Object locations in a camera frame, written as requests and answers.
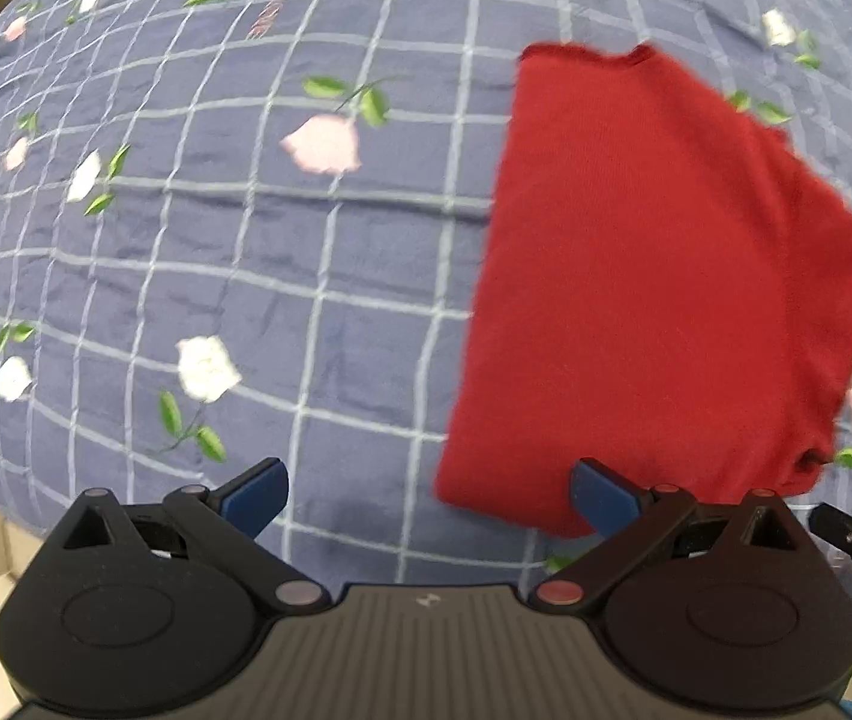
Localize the red knit sweater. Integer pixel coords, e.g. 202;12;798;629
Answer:
434;44;852;536

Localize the blue floral checked quilt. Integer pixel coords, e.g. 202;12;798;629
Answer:
0;0;852;587

